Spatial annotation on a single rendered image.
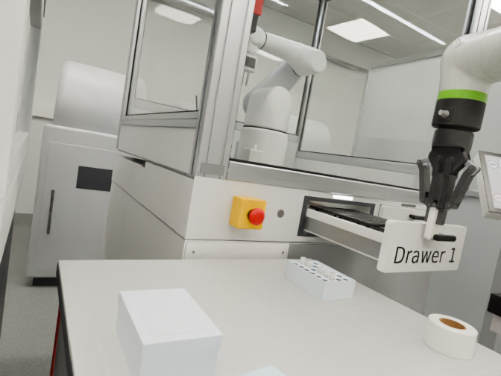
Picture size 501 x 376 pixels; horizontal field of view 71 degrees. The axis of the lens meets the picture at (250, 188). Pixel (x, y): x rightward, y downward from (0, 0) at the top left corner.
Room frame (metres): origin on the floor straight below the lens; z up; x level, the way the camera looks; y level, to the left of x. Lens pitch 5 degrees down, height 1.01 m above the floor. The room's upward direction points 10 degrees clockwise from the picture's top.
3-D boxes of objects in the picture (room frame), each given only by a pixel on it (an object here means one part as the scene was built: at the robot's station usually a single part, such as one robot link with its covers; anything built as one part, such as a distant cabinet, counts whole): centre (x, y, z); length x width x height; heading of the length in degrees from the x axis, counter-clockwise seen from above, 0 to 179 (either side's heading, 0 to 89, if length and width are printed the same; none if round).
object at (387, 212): (1.19, -0.54, 0.87); 0.29 x 0.02 x 0.11; 122
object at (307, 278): (0.73, -0.17, 0.78); 0.12 x 0.08 x 0.04; 30
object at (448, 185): (0.75, -0.41, 1.02); 0.04 x 0.01 x 0.11; 122
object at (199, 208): (1.46, -0.06, 0.87); 1.02 x 0.95 x 0.14; 122
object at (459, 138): (0.76, -0.40, 1.09); 0.08 x 0.07 x 0.09; 32
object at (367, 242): (0.98, -0.31, 0.86); 0.40 x 0.26 x 0.06; 32
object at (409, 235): (0.80, -0.42, 0.87); 0.29 x 0.02 x 0.11; 122
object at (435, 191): (0.77, -0.40, 1.02); 0.04 x 0.01 x 0.11; 122
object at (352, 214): (0.97, -0.31, 0.87); 0.22 x 0.18 x 0.06; 32
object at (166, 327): (0.40, 0.07, 0.79); 0.13 x 0.09 x 0.05; 31
